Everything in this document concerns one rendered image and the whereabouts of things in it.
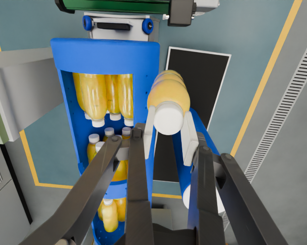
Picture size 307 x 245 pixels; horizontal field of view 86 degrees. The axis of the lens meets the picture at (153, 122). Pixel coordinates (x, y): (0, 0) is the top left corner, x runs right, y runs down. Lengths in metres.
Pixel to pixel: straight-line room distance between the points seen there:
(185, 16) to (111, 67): 0.32
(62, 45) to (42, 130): 1.87
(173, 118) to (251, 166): 2.30
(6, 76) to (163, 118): 0.79
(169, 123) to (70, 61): 0.28
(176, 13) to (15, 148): 2.39
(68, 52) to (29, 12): 1.51
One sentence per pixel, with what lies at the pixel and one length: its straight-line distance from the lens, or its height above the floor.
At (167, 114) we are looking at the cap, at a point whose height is 1.41.
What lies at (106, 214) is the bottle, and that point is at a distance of 0.84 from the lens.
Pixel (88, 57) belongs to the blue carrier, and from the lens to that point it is 0.39.
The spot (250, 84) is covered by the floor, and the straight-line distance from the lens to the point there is 1.89.
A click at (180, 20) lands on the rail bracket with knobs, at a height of 1.00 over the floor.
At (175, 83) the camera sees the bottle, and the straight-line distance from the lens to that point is 0.26.
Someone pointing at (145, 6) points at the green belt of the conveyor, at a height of 0.90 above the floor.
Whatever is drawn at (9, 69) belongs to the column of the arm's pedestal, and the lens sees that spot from 0.93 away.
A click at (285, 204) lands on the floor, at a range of 3.31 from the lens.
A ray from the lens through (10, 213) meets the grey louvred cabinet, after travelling 3.06.
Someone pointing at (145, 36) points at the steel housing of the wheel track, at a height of 0.93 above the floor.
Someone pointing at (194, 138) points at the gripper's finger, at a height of 1.47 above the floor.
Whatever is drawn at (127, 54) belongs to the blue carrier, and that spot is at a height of 1.22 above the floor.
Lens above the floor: 1.60
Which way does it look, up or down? 63 degrees down
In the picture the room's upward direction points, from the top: 179 degrees counter-clockwise
